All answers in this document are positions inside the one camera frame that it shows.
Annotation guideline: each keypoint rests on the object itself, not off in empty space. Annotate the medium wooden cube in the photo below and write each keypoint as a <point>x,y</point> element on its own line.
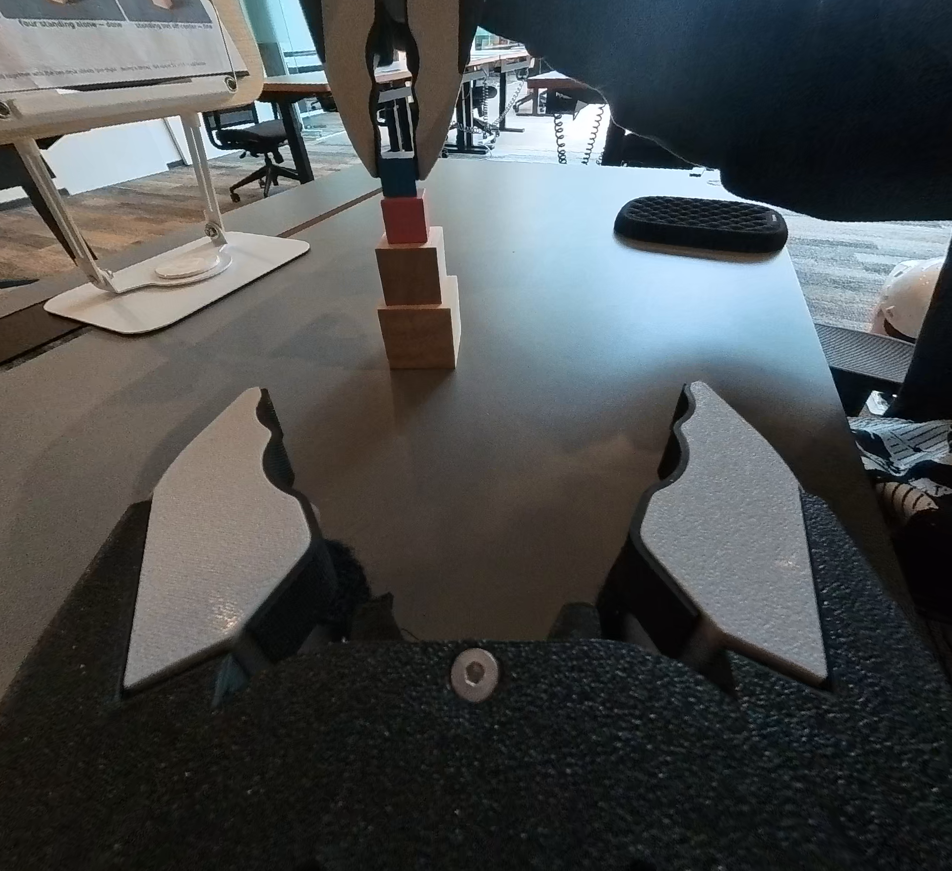
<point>409,273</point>

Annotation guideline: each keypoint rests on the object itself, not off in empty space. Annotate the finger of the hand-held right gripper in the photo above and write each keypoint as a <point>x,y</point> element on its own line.
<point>439,60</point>
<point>350,53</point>

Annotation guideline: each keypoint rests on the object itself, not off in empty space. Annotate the wooden office table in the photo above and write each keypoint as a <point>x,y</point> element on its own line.
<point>298,90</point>

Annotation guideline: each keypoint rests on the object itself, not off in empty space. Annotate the small red cube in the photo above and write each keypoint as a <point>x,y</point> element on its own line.
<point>403,219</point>

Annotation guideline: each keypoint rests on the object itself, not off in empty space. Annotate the tiny blue cube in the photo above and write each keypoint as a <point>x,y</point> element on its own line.
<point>399,176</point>

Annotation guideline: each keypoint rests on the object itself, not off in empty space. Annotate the white instruction sheet stand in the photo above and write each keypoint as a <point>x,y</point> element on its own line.
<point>238,83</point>

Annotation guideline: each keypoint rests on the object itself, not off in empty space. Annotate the large wooden cube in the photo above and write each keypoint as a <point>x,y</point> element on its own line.
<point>418,336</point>

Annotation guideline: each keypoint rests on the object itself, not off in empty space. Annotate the person's printed shirt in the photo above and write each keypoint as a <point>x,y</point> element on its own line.
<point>911,469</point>

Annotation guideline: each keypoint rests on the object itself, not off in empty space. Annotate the black wrist rest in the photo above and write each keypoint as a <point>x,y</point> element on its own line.
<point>701,225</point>

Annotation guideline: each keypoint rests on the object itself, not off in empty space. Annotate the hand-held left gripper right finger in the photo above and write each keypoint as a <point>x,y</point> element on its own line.
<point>737,551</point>

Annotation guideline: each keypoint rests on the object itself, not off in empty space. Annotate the person's right forearm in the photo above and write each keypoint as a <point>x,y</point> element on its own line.
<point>729,53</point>

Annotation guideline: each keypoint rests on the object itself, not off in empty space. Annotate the white document stand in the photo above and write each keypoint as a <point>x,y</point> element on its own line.
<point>171,276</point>

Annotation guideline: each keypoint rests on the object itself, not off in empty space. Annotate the white round object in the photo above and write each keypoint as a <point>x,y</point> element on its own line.
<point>911,298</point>

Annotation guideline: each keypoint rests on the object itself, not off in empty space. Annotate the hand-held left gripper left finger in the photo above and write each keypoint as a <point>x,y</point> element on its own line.
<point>216,559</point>

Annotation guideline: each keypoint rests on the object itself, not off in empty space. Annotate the black office chair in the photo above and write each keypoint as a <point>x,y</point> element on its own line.
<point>250,142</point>
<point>878,358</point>

